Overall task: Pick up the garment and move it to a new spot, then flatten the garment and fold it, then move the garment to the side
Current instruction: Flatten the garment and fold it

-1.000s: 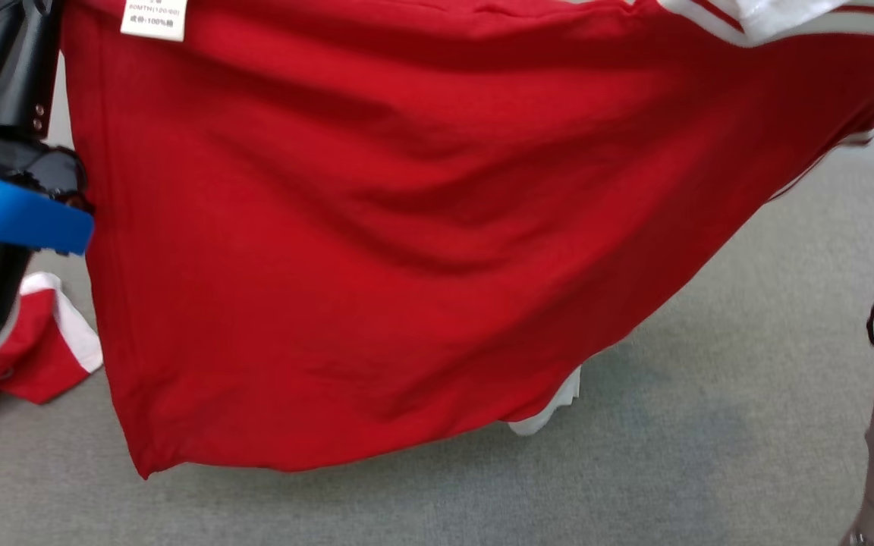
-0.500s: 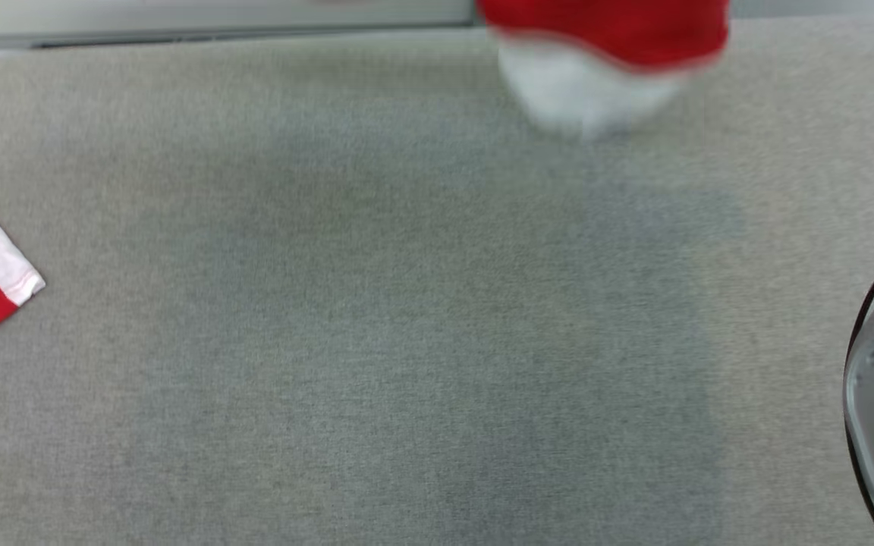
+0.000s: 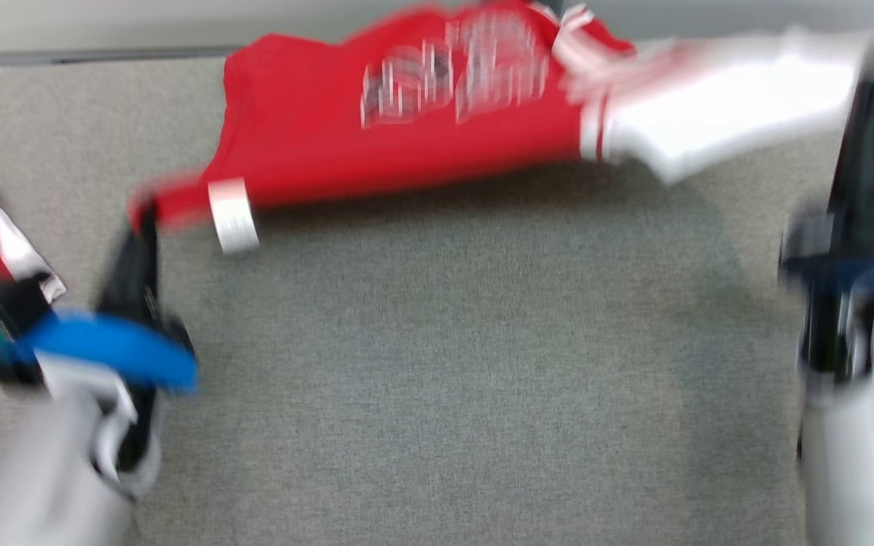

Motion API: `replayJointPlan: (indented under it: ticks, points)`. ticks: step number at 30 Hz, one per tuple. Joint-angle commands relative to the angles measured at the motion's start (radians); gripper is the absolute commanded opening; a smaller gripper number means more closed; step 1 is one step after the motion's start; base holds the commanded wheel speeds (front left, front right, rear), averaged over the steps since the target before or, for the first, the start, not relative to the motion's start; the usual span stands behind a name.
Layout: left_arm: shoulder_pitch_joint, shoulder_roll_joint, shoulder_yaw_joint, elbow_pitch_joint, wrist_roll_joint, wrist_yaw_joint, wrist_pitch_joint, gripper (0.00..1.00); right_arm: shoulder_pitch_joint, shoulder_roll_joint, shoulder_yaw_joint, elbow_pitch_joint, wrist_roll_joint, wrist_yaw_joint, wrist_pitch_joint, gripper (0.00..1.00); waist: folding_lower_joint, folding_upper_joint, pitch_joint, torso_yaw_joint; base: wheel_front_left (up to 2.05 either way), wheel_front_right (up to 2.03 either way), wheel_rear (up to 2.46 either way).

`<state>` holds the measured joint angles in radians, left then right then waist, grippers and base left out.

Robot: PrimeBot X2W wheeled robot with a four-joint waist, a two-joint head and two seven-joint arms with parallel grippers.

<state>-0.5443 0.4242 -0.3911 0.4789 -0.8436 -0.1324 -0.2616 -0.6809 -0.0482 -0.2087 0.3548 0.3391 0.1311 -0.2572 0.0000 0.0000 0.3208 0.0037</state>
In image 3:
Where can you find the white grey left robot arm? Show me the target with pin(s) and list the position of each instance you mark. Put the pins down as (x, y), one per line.
(42, 470)

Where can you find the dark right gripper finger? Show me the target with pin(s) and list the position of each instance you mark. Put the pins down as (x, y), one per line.
(866, 152)

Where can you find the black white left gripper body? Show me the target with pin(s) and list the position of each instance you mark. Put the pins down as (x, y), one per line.
(171, 334)

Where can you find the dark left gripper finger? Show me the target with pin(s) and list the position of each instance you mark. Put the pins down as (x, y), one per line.
(130, 258)

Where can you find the red white lettered jersey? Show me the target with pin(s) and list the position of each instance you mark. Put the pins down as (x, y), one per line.
(407, 114)

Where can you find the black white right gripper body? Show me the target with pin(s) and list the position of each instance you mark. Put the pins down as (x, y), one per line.
(831, 326)

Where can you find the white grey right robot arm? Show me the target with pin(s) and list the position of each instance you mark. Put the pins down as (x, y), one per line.
(869, 455)

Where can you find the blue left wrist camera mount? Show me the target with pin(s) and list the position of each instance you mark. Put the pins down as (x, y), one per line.
(111, 349)

